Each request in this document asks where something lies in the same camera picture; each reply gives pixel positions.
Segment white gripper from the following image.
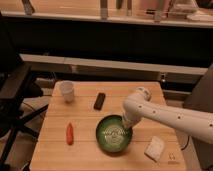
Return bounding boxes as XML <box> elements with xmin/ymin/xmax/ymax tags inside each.
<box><xmin>122</xmin><ymin>112</ymin><xmax>141</xmax><ymax>129</ymax></box>

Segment green ceramic bowl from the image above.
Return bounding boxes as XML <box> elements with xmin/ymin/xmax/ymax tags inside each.
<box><xmin>96</xmin><ymin>115</ymin><xmax>133</xmax><ymax>153</ymax></box>

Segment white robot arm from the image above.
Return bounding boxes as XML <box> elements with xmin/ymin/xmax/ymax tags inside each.
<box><xmin>122</xmin><ymin>87</ymin><xmax>213</xmax><ymax>144</ymax></box>

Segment black rectangular block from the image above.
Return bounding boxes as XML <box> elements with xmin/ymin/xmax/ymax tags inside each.
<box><xmin>94</xmin><ymin>93</ymin><xmax>106</xmax><ymax>110</ymax></box>

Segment orange toy carrot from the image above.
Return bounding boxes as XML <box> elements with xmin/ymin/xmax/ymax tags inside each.
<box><xmin>66</xmin><ymin>123</ymin><xmax>74</xmax><ymax>145</ymax></box>

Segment white paper cup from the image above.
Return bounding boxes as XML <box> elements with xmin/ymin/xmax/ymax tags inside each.
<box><xmin>59</xmin><ymin>81</ymin><xmax>74</xmax><ymax>103</ymax></box>

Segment black tripod stand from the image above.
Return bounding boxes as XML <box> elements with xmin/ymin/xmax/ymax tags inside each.
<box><xmin>0</xmin><ymin>13</ymin><xmax>48</xmax><ymax>171</ymax></box>

